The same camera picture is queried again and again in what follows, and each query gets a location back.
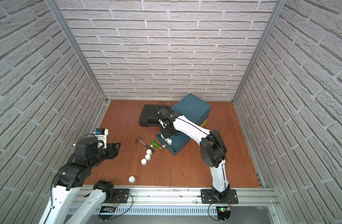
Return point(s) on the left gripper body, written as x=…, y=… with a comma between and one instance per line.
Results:
x=111, y=150

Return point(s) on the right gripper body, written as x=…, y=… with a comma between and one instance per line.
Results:
x=166, y=133

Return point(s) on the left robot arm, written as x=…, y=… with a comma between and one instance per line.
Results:
x=90, y=152

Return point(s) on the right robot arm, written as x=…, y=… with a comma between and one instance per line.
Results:
x=212, y=147

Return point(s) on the teal drawer cabinet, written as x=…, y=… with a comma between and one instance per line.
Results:
x=194, y=109

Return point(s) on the black plastic tool case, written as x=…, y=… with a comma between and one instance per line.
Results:
x=149, y=117

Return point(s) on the green plastic faucet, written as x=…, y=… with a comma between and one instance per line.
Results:
x=155, y=144

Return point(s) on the small claw hammer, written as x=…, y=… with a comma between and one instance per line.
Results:
x=147, y=146

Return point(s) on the left controller board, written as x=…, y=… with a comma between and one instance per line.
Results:
x=106, y=212

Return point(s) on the controller board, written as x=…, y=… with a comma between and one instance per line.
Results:
x=223, y=213
x=106, y=212

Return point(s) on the right controller board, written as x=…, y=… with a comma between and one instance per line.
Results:
x=223, y=213

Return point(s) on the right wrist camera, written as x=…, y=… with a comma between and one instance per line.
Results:
x=162, y=113

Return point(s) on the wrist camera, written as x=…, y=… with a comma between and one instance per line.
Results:
x=162, y=113
x=101, y=134

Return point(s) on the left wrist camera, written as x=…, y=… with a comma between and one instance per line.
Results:
x=101, y=134

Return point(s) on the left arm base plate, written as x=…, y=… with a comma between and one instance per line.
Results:
x=119, y=195

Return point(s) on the aluminium front rail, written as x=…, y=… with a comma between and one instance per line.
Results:
x=192, y=196

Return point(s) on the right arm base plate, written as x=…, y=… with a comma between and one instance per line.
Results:
x=209, y=196

